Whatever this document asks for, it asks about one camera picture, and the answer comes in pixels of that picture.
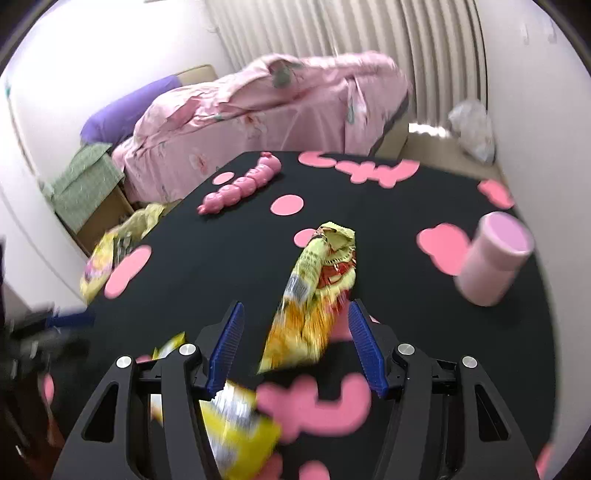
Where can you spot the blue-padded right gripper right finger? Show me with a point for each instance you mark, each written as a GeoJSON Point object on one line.
{"type": "Point", "coordinates": [370, 354]}

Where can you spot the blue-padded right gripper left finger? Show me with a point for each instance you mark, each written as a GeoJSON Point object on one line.
{"type": "Point", "coordinates": [222, 355]}

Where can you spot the yellow red noodle snack bag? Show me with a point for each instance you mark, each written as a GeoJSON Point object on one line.
{"type": "Point", "coordinates": [315, 294]}

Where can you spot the yellow plastic trash bag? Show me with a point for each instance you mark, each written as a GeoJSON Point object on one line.
{"type": "Point", "coordinates": [114, 246]}

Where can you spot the yellow white snack packet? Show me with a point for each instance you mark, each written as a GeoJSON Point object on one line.
{"type": "Point", "coordinates": [242, 439]}

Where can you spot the cardboard bedside box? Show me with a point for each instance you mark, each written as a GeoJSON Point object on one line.
{"type": "Point", "coordinates": [113, 210]}

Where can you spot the pink cylindrical cup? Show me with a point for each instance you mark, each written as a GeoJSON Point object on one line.
{"type": "Point", "coordinates": [500, 248]}

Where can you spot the green checked cloth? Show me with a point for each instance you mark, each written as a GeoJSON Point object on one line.
{"type": "Point", "coordinates": [81, 188]}

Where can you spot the pink caterpillar toy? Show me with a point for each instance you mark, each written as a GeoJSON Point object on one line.
{"type": "Point", "coordinates": [267, 167]}

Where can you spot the purple pillow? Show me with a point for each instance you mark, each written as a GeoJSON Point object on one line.
{"type": "Point", "coordinates": [115, 122]}

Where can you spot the pink floral bed duvet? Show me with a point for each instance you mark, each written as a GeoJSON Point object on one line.
{"type": "Point", "coordinates": [335, 104]}

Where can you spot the white plastic bag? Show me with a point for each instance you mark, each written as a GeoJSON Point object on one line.
{"type": "Point", "coordinates": [472, 127]}

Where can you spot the beige bed headboard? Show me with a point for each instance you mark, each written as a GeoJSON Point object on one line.
{"type": "Point", "coordinates": [198, 74]}

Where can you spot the beige pleated curtain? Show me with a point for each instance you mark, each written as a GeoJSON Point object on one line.
{"type": "Point", "coordinates": [438, 44]}

